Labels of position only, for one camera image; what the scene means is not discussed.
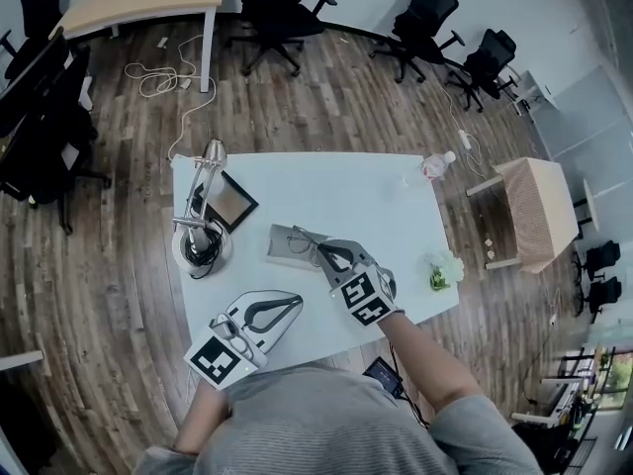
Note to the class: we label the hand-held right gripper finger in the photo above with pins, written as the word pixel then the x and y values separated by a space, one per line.
pixel 329 270
pixel 353 250

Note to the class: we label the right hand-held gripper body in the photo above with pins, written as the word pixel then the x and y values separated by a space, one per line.
pixel 363 295

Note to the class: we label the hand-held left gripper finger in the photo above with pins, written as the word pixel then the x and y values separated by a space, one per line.
pixel 282 324
pixel 267 295

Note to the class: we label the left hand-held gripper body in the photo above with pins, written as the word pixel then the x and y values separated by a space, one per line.
pixel 215 359

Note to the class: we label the thin metal-framed eyeglasses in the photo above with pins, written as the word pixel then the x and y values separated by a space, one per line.
pixel 302 233

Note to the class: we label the grey glasses case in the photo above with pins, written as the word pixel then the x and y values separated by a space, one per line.
pixel 279 245

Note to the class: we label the person's left forearm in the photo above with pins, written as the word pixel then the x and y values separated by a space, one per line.
pixel 203 418

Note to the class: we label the person's right forearm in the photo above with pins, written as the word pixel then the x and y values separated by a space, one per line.
pixel 430 364

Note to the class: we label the silver desk lamp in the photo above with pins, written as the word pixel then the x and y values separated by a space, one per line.
pixel 198 250

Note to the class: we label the black device box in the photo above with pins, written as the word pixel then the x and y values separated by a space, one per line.
pixel 383 375

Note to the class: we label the white flowers in vase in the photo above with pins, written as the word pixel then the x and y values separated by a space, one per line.
pixel 445 267

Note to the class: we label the person's grey striped shirt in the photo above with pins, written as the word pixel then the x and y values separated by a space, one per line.
pixel 321 423

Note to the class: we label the clear plastic water bottle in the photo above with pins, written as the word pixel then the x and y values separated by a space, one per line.
pixel 437 165

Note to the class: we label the white power strip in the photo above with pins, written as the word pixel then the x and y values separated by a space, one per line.
pixel 464 139

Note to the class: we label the table with checkered tablecloth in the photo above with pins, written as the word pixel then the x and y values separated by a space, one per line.
pixel 539 206

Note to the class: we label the black mesh office chair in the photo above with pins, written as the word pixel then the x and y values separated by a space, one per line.
pixel 44 131
pixel 487 62
pixel 605 295
pixel 37 3
pixel 425 18
pixel 277 8
pixel 603 255

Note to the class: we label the round white table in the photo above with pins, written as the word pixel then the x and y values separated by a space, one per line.
pixel 591 203

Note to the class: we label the small white desk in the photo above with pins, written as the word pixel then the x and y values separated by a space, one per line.
pixel 536 89

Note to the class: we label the black picture frame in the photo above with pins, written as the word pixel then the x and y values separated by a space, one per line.
pixel 232 203

